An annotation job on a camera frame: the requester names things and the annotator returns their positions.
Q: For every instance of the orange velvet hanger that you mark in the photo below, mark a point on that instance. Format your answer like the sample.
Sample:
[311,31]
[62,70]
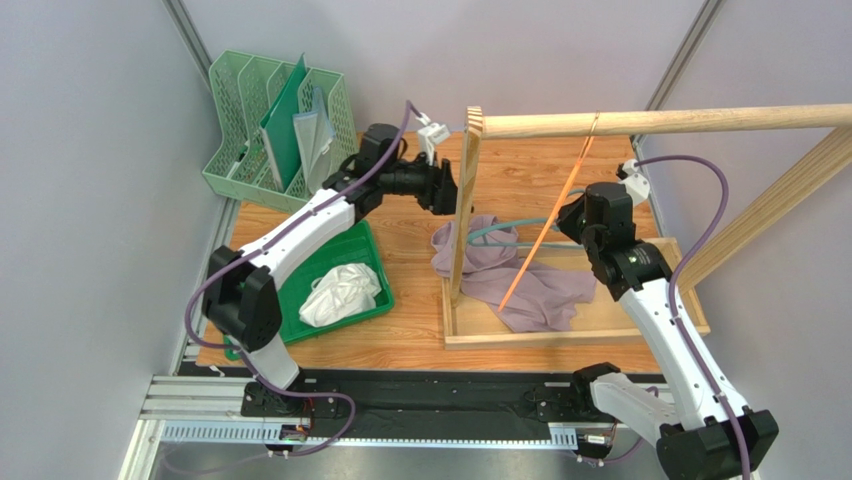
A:
[564,193]

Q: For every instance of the green plastic tray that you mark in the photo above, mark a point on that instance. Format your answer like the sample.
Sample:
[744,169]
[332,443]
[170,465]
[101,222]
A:
[240,303]

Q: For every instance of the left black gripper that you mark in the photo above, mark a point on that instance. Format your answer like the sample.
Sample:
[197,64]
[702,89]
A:
[439,193]

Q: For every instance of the light green file organizer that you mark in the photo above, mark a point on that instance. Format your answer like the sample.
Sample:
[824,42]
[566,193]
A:
[257,99]

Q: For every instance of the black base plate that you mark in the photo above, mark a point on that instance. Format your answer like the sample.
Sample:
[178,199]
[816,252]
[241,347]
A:
[426,405]

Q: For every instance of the grey mesh pouch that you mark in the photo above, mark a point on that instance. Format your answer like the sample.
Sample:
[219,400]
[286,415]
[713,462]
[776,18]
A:
[315,135]

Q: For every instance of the teal hanger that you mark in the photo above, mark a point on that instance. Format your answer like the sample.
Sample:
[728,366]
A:
[480,237]

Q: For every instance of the dark green folder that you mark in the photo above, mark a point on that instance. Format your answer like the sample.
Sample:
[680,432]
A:
[277,127]

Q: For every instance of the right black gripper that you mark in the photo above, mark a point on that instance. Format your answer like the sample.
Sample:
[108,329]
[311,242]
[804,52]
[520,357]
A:
[573,217]

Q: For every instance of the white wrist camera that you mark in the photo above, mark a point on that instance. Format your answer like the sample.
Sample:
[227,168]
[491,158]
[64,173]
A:
[430,135]
[636,184]

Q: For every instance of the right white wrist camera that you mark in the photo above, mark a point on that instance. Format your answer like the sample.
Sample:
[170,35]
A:
[636,184]

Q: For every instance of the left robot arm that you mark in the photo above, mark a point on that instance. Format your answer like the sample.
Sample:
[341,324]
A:
[351,192]

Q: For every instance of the mauve tank top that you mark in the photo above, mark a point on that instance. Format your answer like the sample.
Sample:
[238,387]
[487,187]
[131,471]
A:
[545,299]

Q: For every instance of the white tank top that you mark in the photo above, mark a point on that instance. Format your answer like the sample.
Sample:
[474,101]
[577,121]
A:
[344,291]

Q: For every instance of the wooden clothes rack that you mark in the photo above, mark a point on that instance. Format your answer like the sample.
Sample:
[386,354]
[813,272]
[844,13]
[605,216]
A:
[471,324]

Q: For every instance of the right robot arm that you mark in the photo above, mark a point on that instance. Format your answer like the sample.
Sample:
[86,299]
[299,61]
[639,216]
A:
[708,430]

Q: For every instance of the aluminium frame rail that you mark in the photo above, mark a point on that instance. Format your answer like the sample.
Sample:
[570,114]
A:
[207,408]

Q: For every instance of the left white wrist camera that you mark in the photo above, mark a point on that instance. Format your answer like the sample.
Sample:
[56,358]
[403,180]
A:
[430,135]

